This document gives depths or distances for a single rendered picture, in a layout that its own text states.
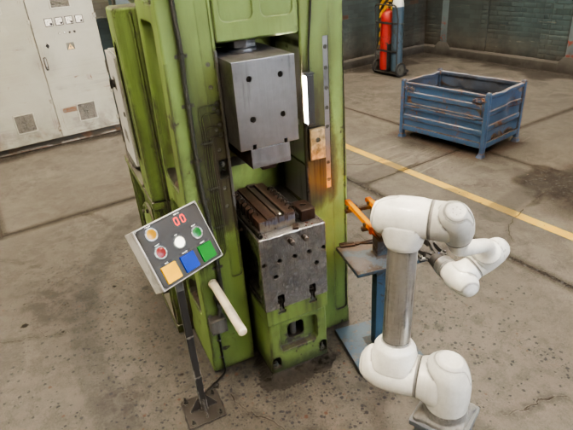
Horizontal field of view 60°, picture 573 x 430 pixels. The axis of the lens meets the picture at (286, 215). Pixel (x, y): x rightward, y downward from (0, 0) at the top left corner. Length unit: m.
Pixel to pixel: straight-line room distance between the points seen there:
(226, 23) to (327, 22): 0.51
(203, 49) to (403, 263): 1.26
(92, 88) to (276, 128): 5.43
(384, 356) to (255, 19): 1.51
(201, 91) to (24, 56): 5.20
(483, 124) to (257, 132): 3.84
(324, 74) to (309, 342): 1.50
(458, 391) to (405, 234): 0.59
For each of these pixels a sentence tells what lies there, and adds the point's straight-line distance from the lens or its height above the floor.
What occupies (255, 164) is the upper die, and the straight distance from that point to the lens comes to 2.34.
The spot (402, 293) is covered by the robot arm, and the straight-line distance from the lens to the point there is 1.75.
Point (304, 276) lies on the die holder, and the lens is 2.69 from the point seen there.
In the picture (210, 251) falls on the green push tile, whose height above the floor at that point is 1.00.
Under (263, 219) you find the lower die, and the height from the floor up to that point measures 0.98.
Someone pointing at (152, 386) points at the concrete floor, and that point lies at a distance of 3.13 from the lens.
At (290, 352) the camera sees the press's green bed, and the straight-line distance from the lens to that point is 2.97.
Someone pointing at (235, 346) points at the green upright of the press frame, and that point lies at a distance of 3.03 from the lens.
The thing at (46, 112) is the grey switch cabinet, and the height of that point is 0.48.
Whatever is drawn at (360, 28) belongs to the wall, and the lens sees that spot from 10.53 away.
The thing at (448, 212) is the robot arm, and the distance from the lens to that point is 1.57.
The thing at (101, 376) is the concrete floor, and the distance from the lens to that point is 3.30.
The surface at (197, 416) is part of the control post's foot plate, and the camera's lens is 2.89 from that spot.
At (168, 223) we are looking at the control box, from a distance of 2.19.
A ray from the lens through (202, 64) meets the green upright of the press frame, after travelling 2.31.
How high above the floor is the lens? 2.16
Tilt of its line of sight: 28 degrees down
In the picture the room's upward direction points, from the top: 4 degrees counter-clockwise
